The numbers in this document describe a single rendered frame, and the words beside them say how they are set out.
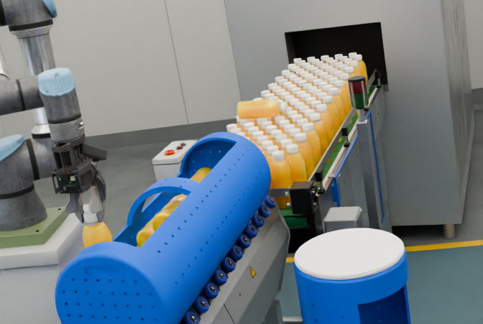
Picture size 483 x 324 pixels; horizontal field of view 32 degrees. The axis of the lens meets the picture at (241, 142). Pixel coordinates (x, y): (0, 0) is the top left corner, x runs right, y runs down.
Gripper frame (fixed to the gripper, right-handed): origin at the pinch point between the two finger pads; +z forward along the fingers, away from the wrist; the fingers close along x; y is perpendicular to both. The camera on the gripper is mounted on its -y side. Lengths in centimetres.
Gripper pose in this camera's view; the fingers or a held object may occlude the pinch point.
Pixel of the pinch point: (91, 215)
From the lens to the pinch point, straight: 198.2
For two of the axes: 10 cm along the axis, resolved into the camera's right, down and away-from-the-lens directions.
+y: -2.9, 3.2, -9.0
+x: 9.4, -0.6, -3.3
